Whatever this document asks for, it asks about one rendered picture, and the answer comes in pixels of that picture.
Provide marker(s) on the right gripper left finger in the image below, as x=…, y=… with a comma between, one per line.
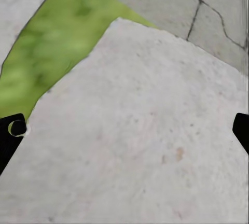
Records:
x=12, y=131

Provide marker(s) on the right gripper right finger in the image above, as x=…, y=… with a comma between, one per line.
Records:
x=241, y=129

